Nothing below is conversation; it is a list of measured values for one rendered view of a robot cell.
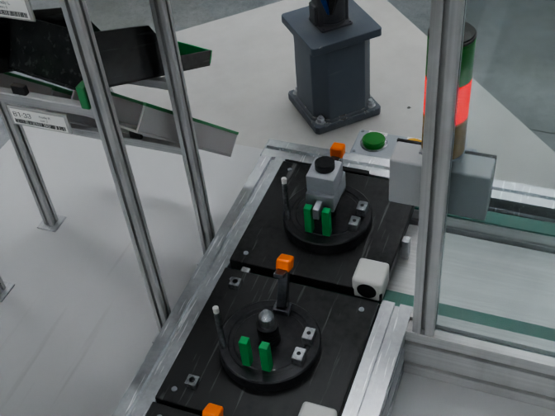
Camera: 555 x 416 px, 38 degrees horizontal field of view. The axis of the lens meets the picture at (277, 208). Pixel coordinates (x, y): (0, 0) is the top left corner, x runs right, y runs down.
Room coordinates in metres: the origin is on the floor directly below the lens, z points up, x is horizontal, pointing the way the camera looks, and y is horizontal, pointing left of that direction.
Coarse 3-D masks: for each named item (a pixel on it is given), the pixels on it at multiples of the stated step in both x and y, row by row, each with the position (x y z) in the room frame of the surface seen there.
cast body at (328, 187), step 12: (324, 156) 0.91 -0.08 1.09; (312, 168) 0.89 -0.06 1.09; (324, 168) 0.88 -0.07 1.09; (336, 168) 0.89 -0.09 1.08; (312, 180) 0.87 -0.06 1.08; (324, 180) 0.87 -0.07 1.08; (336, 180) 0.87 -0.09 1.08; (312, 192) 0.87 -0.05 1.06; (324, 192) 0.87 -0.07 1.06; (336, 192) 0.87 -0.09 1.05; (312, 204) 0.87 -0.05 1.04; (324, 204) 0.86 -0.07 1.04; (336, 204) 0.87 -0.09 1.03
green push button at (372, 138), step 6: (372, 132) 1.10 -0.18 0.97; (378, 132) 1.10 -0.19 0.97; (366, 138) 1.09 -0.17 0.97; (372, 138) 1.08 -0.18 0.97; (378, 138) 1.08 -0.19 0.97; (384, 138) 1.08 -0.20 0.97; (366, 144) 1.07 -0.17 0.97; (372, 144) 1.07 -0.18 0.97; (378, 144) 1.07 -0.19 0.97; (384, 144) 1.07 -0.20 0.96
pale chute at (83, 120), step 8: (8, 72) 1.07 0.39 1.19; (0, 80) 1.06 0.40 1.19; (8, 80) 1.07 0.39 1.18; (16, 80) 1.08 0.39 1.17; (24, 80) 1.09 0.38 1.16; (32, 80) 1.10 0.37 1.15; (32, 88) 1.10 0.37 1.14; (40, 88) 1.11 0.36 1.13; (48, 88) 1.13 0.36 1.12; (56, 88) 0.98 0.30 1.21; (64, 88) 1.15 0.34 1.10; (56, 96) 0.98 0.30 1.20; (64, 96) 0.99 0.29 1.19; (16, 104) 0.99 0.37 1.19; (56, 112) 0.97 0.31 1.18; (64, 112) 0.99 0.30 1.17; (72, 120) 0.99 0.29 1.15; (80, 120) 1.01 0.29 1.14; (88, 120) 1.02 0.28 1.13
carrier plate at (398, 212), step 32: (288, 192) 0.97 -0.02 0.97; (384, 192) 0.94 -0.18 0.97; (256, 224) 0.91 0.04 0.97; (384, 224) 0.87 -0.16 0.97; (256, 256) 0.84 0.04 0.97; (320, 256) 0.82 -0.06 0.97; (352, 256) 0.81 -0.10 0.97; (384, 256) 0.81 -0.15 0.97; (320, 288) 0.77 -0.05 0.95; (352, 288) 0.75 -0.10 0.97
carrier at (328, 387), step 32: (224, 288) 0.78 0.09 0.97; (256, 288) 0.77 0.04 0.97; (224, 320) 0.72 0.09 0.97; (256, 320) 0.70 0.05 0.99; (288, 320) 0.69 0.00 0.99; (320, 320) 0.70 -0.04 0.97; (352, 320) 0.69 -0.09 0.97; (192, 352) 0.67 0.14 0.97; (224, 352) 0.65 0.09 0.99; (256, 352) 0.64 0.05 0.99; (288, 352) 0.64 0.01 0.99; (320, 352) 0.64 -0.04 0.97; (352, 352) 0.64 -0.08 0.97; (224, 384) 0.61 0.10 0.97; (256, 384) 0.60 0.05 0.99; (288, 384) 0.60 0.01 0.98; (320, 384) 0.60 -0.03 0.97; (352, 384) 0.60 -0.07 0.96
